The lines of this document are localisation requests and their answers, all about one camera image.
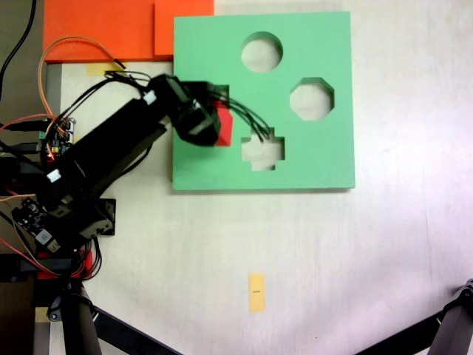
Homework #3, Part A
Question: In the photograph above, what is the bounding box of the black USB plug cable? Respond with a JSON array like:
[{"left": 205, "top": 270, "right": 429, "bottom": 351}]
[
  {"left": 0, "top": 142, "right": 44, "bottom": 155},
  {"left": 0, "top": 121, "right": 48, "bottom": 133}
]

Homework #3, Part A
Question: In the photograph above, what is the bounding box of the red square block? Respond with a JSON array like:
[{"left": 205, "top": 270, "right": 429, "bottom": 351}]
[{"left": 213, "top": 105, "right": 236, "bottom": 147}]

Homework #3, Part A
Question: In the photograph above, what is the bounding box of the green circuit board with wires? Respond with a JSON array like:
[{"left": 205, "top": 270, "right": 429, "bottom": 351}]
[{"left": 36, "top": 116, "right": 79, "bottom": 164}]

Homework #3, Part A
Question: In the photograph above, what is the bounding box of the red printed base bracket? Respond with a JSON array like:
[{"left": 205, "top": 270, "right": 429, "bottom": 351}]
[{"left": 36, "top": 249, "right": 93, "bottom": 279}]

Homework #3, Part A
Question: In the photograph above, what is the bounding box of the thin orange wire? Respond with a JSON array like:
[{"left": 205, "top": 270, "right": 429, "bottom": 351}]
[{"left": 38, "top": 35, "right": 120, "bottom": 125}]

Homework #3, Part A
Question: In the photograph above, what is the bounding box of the black tripod leg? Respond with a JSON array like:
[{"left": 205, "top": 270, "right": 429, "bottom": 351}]
[
  {"left": 90, "top": 305, "right": 184, "bottom": 355},
  {"left": 356, "top": 310, "right": 444, "bottom": 355},
  {"left": 428, "top": 279, "right": 473, "bottom": 355},
  {"left": 47, "top": 283, "right": 103, "bottom": 355}
]

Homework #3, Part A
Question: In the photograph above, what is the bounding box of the long black twin cable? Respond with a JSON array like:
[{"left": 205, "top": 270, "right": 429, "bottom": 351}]
[{"left": 58, "top": 58, "right": 154, "bottom": 120}]

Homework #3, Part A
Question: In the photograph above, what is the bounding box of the small orange raised block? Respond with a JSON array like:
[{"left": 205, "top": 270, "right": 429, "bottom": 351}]
[{"left": 154, "top": 0, "right": 215, "bottom": 57}]

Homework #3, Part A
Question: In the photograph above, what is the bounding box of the black base wire bundle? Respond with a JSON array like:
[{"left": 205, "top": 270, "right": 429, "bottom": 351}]
[{"left": 72, "top": 236, "right": 103, "bottom": 280}]

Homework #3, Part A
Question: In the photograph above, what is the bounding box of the black gripper wire loop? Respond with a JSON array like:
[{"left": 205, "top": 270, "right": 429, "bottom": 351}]
[{"left": 217, "top": 96, "right": 275, "bottom": 143}]

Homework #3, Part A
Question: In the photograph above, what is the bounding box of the large orange flat block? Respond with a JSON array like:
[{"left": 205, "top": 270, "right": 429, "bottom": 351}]
[{"left": 43, "top": 0, "right": 174, "bottom": 63}]

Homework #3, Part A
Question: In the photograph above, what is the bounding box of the yellow tape marker with line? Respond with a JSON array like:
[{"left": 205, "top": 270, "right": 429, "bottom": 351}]
[{"left": 248, "top": 273, "right": 266, "bottom": 314}]

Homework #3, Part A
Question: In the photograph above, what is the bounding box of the green shape sorting board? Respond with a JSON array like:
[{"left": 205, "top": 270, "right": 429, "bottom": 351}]
[{"left": 171, "top": 10, "right": 356, "bottom": 192}]

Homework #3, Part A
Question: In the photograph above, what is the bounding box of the thick black cable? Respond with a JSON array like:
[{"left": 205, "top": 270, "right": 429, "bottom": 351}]
[{"left": 0, "top": 0, "right": 38, "bottom": 101}]

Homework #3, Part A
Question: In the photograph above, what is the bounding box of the wide yellow tape strip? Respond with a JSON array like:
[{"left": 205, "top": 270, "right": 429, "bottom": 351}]
[{"left": 86, "top": 61, "right": 127, "bottom": 77}]

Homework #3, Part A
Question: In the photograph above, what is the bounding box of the black driver board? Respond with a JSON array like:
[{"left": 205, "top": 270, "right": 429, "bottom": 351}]
[{"left": 10, "top": 197, "right": 63, "bottom": 254}]

